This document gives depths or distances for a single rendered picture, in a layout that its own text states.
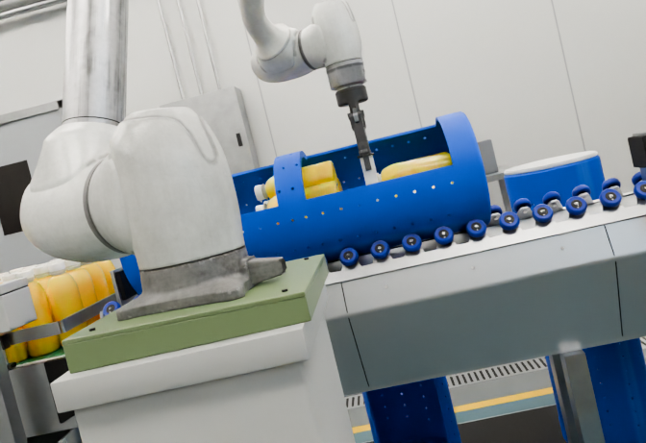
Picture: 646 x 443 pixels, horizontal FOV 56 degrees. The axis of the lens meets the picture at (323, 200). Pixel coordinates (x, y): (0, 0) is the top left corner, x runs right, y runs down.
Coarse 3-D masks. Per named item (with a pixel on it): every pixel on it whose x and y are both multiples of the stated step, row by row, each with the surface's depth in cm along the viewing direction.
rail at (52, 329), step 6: (48, 324) 140; (54, 324) 140; (18, 330) 141; (24, 330) 141; (30, 330) 141; (36, 330) 140; (42, 330) 140; (48, 330) 140; (54, 330) 140; (60, 330) 140; (12, 336) 141; (18, 336) 141; (24, 336) 141; (30, 336) 141; (36, 336) 141; (42, 336) 140; (12, 342) 141; (18, 342) 141
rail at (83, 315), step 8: (112, 296) 166; (96, 304) 157; (104, 304) 161; (80, 312) 148; (88, 312) 152; (96, 312) 156; (64, 320) 141; (72, 320) 144; (80, 320) 148; (64, 328) 141; (72, 328) 144
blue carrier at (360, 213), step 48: (384, 144) 157; (432, 144) 159; (240, 192) 166; (288, 192) 140; (336, 192) 138; (384, 192) 136; (432, 192) 135; (480, 192) 135; (288, 240) 141; (336, 240) 141; (384, 240) 143
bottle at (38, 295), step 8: (32, 280) 148; (32, 288) 146; (40, 288) 148; (32, 296) 146; (40, 296) 147; (40, 304) 147; (48, 304) 149; (40, 312) 146; (48, 312) 148; (40, 320) 146; (48, 320) 148; (24, 328) 146; (48, 336) 147; (56, 336) 149; (32, 344) 146; (40, 344) 146; (48, 344) 147; (56, 344) 148; (32, 352) 146; (40, 352) 146; (48, 352) 147
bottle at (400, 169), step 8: (416, 160) 142; (424, 160) 142; (432, 160) 141; (440, 160) 140; (448, 160) 140; (392, 168) 142; (400, 168) 142; (408, 168) 141; (416, 168) 141; (424, 168) 140; (432, 168) 140; (384, 176) 143; (392, 176) 141; (400, 176) 141
